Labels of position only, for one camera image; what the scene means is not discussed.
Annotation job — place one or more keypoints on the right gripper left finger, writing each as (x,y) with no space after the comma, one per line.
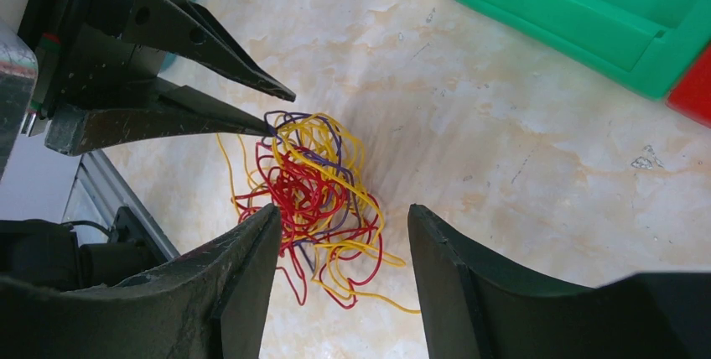
(210,302)

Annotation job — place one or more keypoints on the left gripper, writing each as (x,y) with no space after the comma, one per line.
(98,65)

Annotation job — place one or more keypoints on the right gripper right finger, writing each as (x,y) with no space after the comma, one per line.
(476,303)

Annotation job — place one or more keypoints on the red plastic bin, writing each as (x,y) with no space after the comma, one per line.
(691,95)

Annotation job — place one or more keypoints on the green plastic bin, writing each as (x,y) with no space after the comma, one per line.
(644,45)

